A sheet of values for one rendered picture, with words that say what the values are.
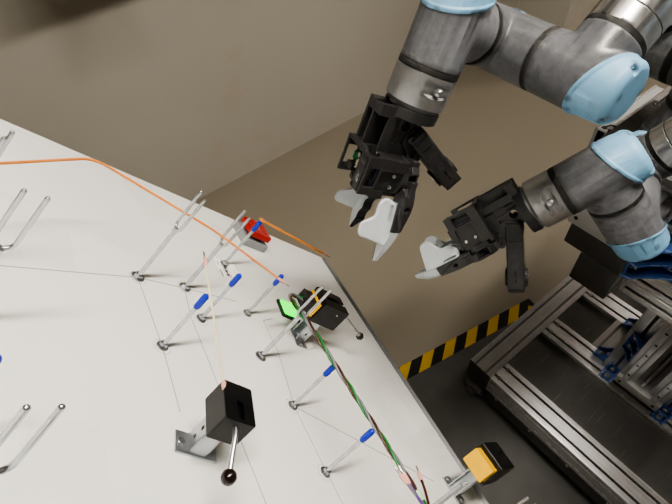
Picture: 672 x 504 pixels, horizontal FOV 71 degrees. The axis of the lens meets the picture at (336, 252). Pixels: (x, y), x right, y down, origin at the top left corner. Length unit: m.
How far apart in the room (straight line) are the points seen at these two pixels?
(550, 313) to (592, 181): 1.28
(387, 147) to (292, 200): 2.02
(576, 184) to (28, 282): 0.66
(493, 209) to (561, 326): 1.23
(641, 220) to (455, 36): 0.37
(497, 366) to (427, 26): 1.38
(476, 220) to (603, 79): 0.26
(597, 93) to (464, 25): 0.15
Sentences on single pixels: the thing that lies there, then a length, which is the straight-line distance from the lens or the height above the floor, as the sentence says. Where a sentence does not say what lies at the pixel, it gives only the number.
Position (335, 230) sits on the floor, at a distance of 2.42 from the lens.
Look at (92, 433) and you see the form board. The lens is 0.47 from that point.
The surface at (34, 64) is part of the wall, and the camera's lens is 2.23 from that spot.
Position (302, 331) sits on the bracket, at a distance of 0.77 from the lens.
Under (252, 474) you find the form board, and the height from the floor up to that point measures 1.27.
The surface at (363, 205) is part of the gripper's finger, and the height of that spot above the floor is 1.29.
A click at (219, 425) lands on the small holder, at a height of 1.37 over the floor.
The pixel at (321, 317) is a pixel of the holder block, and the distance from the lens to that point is 0.74.
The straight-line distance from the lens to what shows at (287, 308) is 0.82.
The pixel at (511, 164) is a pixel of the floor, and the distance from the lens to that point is 2.87.
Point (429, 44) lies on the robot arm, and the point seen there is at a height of 1.53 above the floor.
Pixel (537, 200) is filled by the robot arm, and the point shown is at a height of 1.31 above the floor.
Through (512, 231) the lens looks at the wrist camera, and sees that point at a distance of 0.74.
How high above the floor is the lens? 1.78
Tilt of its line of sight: 50 degrees down
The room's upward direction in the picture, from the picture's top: 6 degrees counter-clockwise
